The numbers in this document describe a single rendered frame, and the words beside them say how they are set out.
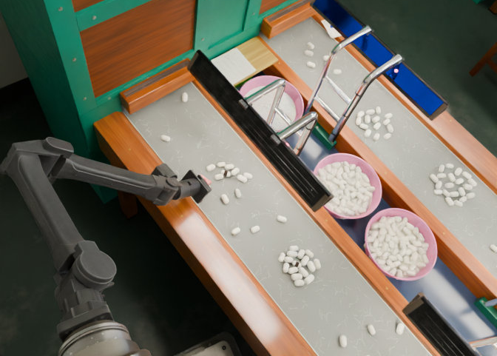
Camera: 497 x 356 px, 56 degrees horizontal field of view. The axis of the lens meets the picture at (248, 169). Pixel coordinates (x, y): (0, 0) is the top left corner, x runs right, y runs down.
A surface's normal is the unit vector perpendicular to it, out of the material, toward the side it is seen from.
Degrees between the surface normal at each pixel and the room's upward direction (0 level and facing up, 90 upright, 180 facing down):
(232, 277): 0
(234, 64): 0
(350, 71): 0
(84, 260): 47
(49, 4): 90
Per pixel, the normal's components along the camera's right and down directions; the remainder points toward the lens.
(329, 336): 0.15, -0.45
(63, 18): 0.63, 0.73
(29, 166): 0.65, -0.65
